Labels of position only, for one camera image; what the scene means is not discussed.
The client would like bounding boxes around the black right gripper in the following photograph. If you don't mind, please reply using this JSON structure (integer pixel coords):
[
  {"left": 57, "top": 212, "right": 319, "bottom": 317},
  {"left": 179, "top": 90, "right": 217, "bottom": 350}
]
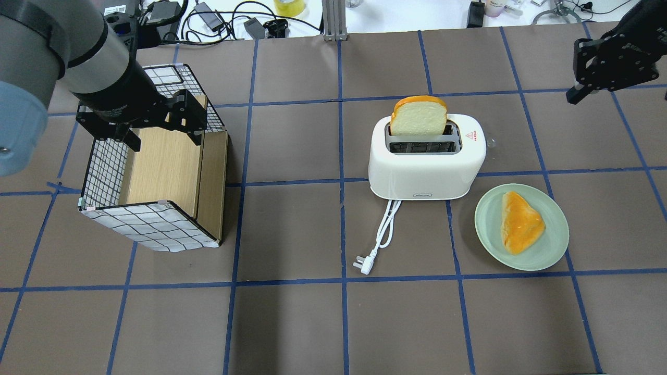
[{"left": 565, "top": 1, "right": 666, "bottom": 105}]

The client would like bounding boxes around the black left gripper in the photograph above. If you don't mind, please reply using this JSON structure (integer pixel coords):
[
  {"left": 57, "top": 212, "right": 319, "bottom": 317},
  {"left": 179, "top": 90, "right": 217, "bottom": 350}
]
[{"left": 71, "top": 62, "right": 208, "bottom": 152}]

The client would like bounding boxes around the white toaster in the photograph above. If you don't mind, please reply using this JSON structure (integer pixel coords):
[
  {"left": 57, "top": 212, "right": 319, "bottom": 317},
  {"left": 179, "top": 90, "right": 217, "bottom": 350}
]
[{"left": 368, "top": 114, "right": 487, "bottom": 201}]

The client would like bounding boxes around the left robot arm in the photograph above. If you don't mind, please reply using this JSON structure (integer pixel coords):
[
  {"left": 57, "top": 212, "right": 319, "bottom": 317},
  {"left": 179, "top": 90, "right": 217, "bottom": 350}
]
[{"left": 1, "top": 1, "right": 207, "bottom": 176}]

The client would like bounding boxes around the toast slice in toaster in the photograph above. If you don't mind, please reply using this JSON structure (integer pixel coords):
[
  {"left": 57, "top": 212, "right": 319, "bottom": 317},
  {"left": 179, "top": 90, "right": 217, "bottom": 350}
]
[{"left": 390, "top": 95, "right": 448, "bottom": 136}]

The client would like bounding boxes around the black power brick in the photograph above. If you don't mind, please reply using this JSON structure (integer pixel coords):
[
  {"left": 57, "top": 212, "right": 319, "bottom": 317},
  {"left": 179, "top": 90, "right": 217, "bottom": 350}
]
[{"left": 145, "top": 1, "right": 183, "bottom": 27}]

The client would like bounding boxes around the black power adapter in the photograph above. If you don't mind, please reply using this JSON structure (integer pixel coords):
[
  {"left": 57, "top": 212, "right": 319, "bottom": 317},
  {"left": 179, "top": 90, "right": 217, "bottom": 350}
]
[{"left": 243, "top": 17, "right": 267, "bottom": 40}]

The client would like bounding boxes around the orange bread on plate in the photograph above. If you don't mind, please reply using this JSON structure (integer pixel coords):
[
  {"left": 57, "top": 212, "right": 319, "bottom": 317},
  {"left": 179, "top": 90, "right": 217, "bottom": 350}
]
[{"left": 500, "top": 191, "right": 546, "bottom": 255}]

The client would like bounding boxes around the light green plate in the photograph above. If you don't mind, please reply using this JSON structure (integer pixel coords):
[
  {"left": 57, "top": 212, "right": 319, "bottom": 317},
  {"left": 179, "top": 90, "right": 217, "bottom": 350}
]
[{"left": 474, "top": 183, "right": 570, "bottom": 271}]

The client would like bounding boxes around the yellow tape roll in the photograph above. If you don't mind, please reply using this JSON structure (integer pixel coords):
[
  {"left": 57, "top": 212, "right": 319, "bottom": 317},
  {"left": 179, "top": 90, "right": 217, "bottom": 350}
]
[{"left": 274, "top": 0, "right": 306, "bottom": 18}]

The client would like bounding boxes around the wire basket with wooden panels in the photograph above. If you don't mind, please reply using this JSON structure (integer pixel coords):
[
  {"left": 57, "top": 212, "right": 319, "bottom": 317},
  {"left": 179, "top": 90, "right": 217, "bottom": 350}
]
[{"left": 77, "top": 64, "right": 229, "bottom": 252}]

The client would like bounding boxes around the black cables bundle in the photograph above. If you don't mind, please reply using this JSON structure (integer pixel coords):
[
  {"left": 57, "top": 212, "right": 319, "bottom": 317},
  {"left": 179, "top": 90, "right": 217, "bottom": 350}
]
[{"left": 177, "top": 0, "right": 321, "bottom": 45}]

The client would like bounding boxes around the aluminium profile post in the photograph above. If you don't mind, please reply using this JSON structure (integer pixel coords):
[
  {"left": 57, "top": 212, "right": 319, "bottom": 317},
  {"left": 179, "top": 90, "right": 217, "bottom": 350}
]
[{"left": 322, "top": 0, "right": 349, "bottom": 41}]

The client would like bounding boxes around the white power cord with plug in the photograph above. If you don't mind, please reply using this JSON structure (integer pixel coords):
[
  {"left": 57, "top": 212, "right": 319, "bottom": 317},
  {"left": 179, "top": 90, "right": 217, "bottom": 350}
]
[{"left": 353, "top": 198, "right": 403, "bottom": 276}]

